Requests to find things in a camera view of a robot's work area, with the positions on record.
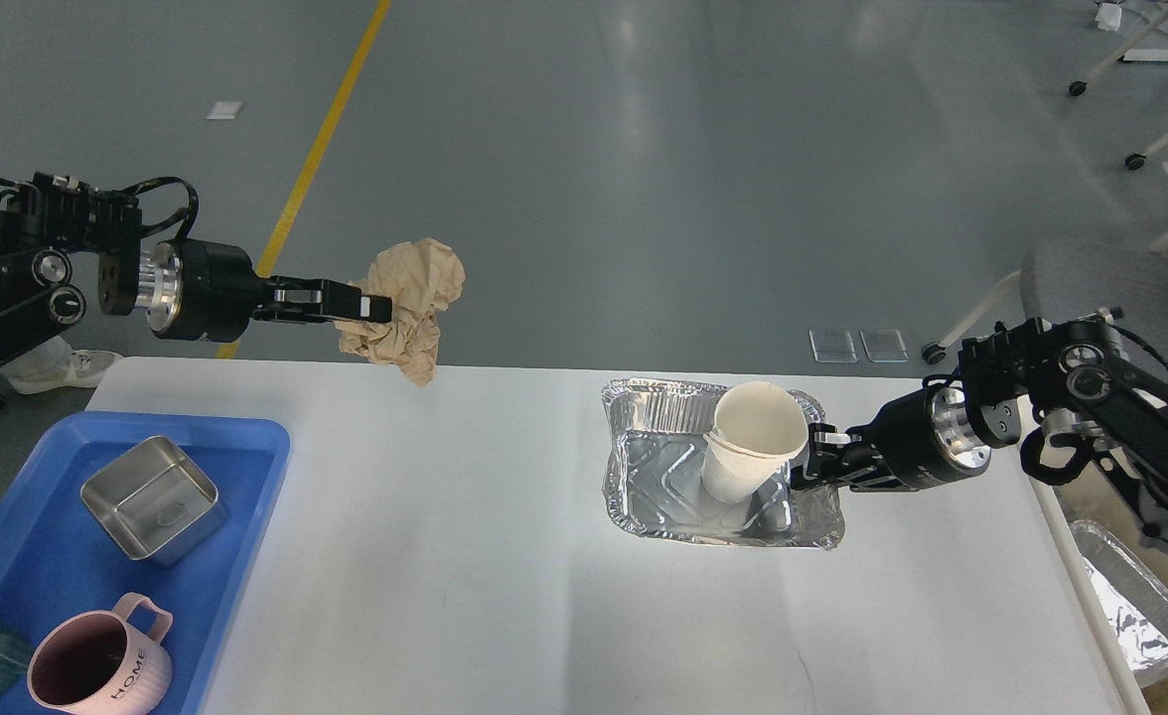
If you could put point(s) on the beige plastic bin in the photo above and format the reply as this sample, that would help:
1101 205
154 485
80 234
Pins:
1089 497

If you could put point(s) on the foil tray in bin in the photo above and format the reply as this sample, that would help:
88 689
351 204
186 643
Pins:
1133 600

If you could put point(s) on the grey office chair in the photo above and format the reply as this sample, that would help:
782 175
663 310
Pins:
1060 281

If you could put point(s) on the blue plastic tray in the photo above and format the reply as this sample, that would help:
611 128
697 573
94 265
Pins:
56 562

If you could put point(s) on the brown paper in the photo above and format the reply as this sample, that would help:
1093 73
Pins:
422 278

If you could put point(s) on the aluminium foil tray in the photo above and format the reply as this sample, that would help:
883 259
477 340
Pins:
653 483

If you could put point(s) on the pink ribbed mug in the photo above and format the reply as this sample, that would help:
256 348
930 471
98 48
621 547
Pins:
105 661

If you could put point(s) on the stainless steel rectangular container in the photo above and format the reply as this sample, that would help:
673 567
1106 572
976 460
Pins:
155 503

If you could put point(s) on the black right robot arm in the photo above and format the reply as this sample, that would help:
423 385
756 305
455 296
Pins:
1065 395

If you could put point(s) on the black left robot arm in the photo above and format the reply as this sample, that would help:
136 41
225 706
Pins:
147 260

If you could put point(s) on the white paper cup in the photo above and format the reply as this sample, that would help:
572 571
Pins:
757 428

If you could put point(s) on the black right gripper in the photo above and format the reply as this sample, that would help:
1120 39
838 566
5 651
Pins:
921 441

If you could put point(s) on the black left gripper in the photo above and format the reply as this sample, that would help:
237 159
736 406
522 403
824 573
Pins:
207 291

